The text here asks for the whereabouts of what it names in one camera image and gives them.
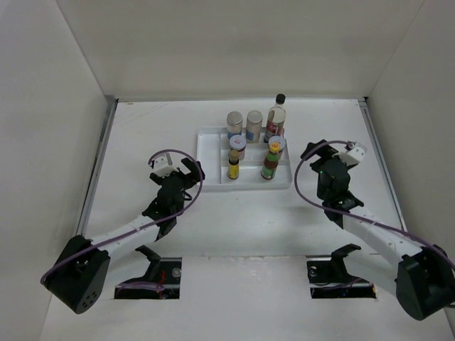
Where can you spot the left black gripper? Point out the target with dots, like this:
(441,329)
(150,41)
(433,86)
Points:
(193,168)

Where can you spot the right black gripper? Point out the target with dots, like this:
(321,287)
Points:
(326,153)

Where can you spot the small yellow label bottle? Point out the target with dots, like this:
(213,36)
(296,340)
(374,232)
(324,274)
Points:
(233,165)

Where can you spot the red lid pink jar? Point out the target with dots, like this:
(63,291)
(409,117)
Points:
(278,140)

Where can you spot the tall dark soy sauce bottle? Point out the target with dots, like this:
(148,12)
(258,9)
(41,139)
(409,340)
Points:
(276,118)

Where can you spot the red cap chili sauce bottle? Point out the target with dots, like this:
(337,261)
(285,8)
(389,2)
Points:
(271,161)

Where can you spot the blue label spice jar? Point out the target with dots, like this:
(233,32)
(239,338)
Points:
(234,124)

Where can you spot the pink label spice jar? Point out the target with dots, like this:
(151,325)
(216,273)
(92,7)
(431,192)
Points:
(253,126)

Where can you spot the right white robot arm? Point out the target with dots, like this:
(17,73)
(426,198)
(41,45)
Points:
(418,274)

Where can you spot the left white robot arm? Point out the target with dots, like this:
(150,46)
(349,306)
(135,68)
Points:
(79,274)

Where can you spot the white divided organizer tray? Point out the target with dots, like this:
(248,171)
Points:
(213,151)

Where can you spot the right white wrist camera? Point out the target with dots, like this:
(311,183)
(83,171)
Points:
(353,154)

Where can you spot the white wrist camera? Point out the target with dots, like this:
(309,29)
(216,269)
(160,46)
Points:
(162,165)
(353,154)

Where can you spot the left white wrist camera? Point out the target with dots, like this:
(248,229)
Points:
(162,165)

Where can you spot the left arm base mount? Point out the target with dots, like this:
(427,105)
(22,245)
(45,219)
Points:
(161,280)

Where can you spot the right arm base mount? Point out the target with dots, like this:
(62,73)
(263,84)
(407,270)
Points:
(329,279)

